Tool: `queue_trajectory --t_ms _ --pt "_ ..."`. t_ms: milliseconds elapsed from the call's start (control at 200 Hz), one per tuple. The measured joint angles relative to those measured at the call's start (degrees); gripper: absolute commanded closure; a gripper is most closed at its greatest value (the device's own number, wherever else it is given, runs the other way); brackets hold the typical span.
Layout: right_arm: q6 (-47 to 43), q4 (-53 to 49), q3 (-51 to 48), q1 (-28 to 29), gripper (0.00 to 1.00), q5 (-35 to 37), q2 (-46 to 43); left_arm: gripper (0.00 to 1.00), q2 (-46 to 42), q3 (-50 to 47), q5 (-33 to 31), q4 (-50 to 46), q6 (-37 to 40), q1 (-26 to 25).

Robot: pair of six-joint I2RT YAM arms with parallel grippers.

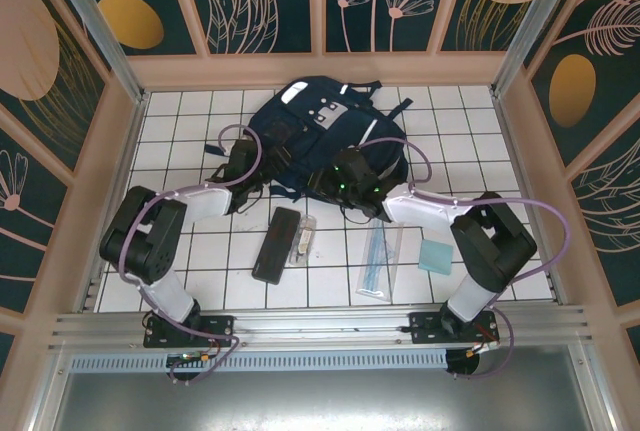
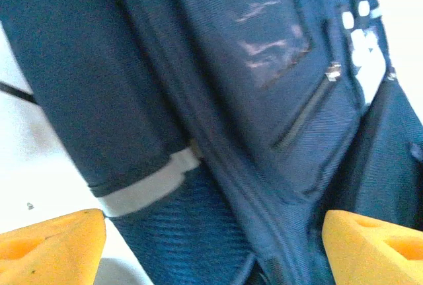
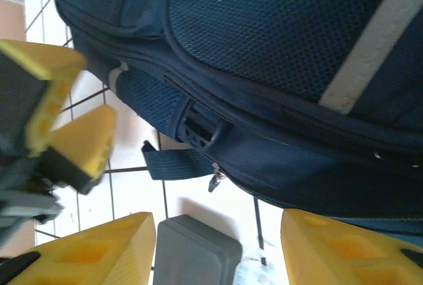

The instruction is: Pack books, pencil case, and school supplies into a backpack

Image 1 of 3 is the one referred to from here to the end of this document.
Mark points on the aluminium mounting rail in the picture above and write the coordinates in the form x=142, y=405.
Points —
x=320, y=323

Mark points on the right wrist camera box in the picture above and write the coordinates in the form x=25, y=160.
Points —
x=352, y=166

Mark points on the teal panel pink flowers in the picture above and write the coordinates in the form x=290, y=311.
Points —
x=380, y=26

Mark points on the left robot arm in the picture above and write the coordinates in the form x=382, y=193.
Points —
x=145, y=236

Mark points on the navy blue backpack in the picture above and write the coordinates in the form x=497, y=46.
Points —
x=340, y=126

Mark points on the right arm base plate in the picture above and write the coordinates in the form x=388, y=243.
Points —
x=425, y=326

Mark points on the teal panel large pink oval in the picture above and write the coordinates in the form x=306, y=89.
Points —
x=30, y=41

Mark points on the small circuit board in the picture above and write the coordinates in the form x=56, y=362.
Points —
x=187, y=357

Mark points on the teal panel single pink flower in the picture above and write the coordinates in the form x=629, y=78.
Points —
x=25, y=231

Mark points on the black pencil case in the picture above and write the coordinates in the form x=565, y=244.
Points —
x=275, y=246

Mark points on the yellow power connector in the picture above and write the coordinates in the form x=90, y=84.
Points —
x=472, y=352

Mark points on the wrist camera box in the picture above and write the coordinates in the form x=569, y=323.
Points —
x=245, y=156
x=352, y=166

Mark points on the teal panel oval and fern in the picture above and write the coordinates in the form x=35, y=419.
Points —
x=572, y=91

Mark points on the aluminium corner post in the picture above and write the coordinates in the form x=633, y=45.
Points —
x=530, y=21
x=100, y=36

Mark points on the light blue sticky notes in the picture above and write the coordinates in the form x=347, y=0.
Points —
x=435, y=256

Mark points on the grey sheet metal panel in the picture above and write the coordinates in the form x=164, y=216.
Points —
x=320, y=401

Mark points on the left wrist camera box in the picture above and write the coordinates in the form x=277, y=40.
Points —
x=245, y=156

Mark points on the teal panel pink fern leaves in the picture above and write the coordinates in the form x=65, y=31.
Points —
x=610, y=221

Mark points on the clear plastic stationery pack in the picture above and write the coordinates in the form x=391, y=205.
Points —
x=302, y=241

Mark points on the teal panel orange oval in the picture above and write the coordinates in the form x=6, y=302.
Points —
x=130, y=21

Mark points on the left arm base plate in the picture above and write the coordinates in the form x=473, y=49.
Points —
x=220, y=326

